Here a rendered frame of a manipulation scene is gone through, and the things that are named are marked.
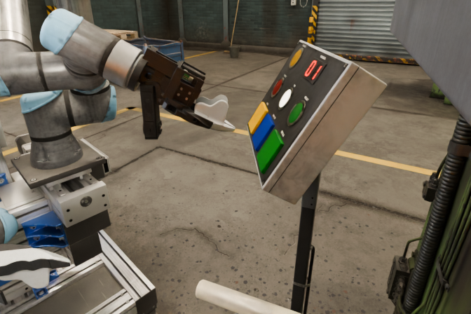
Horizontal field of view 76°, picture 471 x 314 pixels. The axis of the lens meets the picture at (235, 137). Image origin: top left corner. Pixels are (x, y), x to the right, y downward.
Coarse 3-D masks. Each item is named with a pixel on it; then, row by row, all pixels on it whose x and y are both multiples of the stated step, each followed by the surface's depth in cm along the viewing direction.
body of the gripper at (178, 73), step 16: (144, 64) 52; (160, 64) 52; (176, 64) 53; (144, 80) 54; (160, 80) 54; (176, 80) 52; (192, 80) 54; (160, 96) 55; (176, 96) 54; (192, 96) 54
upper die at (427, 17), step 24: (408, 0) 13; (432, 0) 8; (456, 0) 6; (408, 24) 12; (432, 24) 7; (456, 24) 6; (408, 48) 11; (432, 48) 7; (456, 48) 5; (432, 72) 7; (456, 72) 5; (456, 96) 5
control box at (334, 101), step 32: (288, 64) 79; (352, 64) 49; (320, 96) 53; (352, 96) 51; (288, 128) 60; (320, 128) 53; (352, 128) 54; (256, 160) 68; (288, 160) 56; (320, 160) 56; (288, 192) 58
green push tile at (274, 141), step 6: (276, 132) 63; (270, 138) 64; (276, 138) 61; (264, 144) 65; (270, 144) 62; (276, 144) 59; (282, 144) 58; (264, 150) 64; (270, 150) 61; (276, 150) 58; (258, 156) 65; (264, 156) 62; (270, 156) 59; (264, 162) 61; (270, 162) 59; (264, 168) 60
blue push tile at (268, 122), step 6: (264, 120) 73; (270, 120) 70; (264, 126) 71; (270, 126) 67; (258, 132) 73; (264, 132) 69; (270, 132) 68; (252, 138) 75; (258, 138) 71; (264, 138) 68; (258, 144) 69; (258, 150) 69
